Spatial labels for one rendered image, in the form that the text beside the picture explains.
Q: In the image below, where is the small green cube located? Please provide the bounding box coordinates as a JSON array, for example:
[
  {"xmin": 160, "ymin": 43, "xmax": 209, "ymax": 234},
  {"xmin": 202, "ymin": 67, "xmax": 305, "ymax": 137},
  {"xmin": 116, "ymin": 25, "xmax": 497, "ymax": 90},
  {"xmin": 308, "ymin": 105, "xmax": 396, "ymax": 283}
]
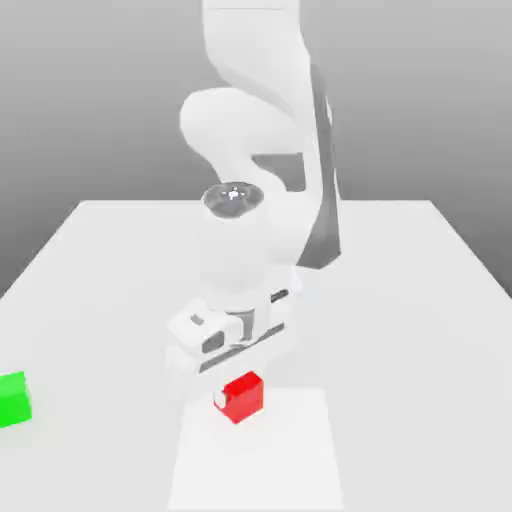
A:
[{"xmin": 0, "ymin": 370, "xmax": 34, "ymax": 430}]

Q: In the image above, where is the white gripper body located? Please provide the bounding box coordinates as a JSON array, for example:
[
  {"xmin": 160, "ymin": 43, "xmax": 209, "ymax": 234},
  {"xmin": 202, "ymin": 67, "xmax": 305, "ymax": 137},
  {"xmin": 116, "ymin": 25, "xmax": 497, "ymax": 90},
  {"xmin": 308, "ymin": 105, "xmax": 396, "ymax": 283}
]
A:
[{"xmin": 166, "ymin": 319, "xmax": 298, "ymax": 386}]

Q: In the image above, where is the small red cube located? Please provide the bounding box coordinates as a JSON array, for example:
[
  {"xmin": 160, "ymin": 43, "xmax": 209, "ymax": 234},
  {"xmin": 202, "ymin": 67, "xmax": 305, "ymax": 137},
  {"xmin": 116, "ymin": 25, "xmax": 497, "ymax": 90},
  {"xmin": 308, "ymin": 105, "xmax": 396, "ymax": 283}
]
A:
[{"xmin": 213, "ymin": 370, "xmax": 265, "ymax": 426}]

